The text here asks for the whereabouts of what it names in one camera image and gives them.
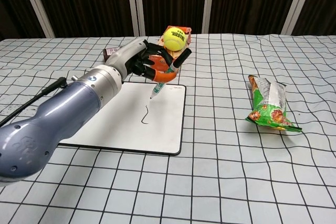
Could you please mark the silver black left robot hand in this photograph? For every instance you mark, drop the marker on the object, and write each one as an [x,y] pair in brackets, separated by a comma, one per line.
[126,53]

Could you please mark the green whiteboard marker black cap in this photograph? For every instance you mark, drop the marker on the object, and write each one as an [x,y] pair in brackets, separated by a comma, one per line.
[160,86]

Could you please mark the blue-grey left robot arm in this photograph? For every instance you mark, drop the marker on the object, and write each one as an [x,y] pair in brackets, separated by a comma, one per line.
[52,119]

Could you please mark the dark juice bottle purple label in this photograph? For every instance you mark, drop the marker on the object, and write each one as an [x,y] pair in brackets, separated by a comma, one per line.
[109,52]

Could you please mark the yellow tennis ball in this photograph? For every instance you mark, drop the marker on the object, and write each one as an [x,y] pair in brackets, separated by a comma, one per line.
[174,39]

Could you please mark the orange cardboard box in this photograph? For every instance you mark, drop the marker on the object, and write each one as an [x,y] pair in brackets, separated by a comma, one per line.
[188,33]

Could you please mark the green snack bag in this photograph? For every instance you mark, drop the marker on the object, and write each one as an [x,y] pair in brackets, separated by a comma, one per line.
[267,103]

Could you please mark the white black-checkered tablecloth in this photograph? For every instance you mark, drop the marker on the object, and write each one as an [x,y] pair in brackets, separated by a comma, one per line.
[236,169]

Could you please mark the white dry-erase board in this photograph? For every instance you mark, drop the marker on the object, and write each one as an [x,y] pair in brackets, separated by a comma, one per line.
[157,129]

